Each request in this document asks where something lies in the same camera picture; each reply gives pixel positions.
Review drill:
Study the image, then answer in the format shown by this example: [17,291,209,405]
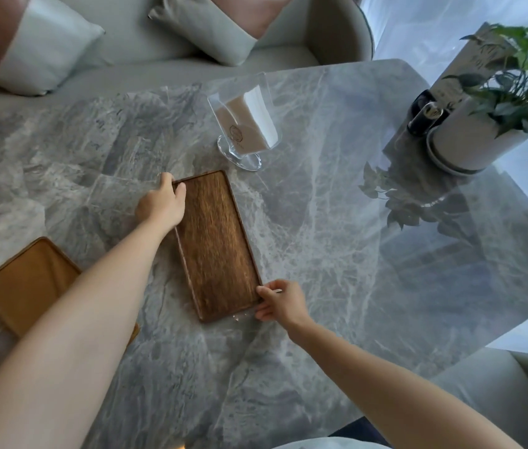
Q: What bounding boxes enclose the large pink and grey cushion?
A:
[0,0,106,97]

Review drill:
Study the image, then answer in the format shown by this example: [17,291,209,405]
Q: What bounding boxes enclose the white pot saucer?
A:
[426,128,490,177]

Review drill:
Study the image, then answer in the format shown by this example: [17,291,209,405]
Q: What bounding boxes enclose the person's left hand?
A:
[134,172,187,229]

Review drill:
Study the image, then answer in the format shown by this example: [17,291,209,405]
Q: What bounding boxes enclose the beige printed card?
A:
[429,22,518,113]

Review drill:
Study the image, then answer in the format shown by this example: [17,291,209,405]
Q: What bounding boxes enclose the beige paper napkins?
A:
[215,86,278,152]

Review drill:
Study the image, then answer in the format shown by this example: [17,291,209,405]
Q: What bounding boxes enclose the grey sofa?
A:
[0,0,375,106]

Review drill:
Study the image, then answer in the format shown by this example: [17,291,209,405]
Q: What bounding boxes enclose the light brown wooden tray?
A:
[0,236,140,347]

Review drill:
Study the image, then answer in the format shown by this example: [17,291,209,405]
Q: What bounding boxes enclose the dark brown wooden tray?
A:
[172,169,264,323]

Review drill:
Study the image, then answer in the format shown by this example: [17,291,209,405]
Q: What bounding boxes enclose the person's right hand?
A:
[254,279,312,331]

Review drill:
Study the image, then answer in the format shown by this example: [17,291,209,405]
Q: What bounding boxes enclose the person's right forearm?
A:
[285,317,525,449]

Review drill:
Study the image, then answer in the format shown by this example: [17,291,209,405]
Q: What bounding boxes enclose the person's left forearm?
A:
[0,215,174,449]

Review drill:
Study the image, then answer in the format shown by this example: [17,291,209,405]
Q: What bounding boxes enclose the grey upholstered chair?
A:
[431,348,528,449]

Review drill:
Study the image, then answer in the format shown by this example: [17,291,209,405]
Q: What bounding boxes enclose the white plant pot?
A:
[432,94,528,171]

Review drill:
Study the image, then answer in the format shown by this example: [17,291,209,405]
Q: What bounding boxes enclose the green leafy plant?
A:
[442,22,528,161]

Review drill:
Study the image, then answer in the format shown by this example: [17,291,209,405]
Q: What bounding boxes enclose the small pink and grey cushion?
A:
[147,0,293,68]

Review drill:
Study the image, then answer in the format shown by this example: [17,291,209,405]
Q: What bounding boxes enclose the white shirt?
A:
[271,436,393,449]

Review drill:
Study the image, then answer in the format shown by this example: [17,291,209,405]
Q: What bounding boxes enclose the clear acrylic napkin holder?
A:
[207,72,279,172]

